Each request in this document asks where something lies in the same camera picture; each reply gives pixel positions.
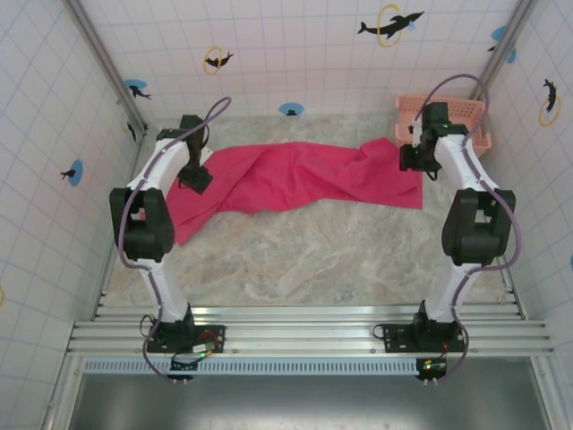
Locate magenta long pants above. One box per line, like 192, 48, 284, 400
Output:
166, 137, 424, 246

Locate white slotted cable duct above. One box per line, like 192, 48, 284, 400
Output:
82, 357, 550, 377

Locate aluminium corner post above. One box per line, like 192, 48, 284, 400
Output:
65, 0, 150, 135
473, 0, 539, 105

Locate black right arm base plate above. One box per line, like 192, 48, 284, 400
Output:
382, 322, 466, 356

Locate aluminium side rail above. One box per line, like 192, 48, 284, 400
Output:
495, 262, 526, 321

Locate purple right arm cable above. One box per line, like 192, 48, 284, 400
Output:
414, 73, 524, 386

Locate pink plastic basket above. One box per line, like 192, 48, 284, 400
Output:
393, 92, 493, 158

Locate black dolphin yellow ring sticker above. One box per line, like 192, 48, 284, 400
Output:
203, 45, 235, 75
538, 78, 562, 128

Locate blue circle shark sticker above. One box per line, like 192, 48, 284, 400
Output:
123, 78, 152, 100

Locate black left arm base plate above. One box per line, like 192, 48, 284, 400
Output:
146, 321, 227, 356

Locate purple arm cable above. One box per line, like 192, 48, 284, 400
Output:
414, 73, 524, 386
116, 96, 233, 384

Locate aluminium rail frame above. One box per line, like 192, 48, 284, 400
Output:
66, 304, 556, 359

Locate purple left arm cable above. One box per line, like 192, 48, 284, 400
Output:
116, 96, 233, 384

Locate black whale dolphin ring sticker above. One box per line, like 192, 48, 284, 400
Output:
356, 3, 425, 48

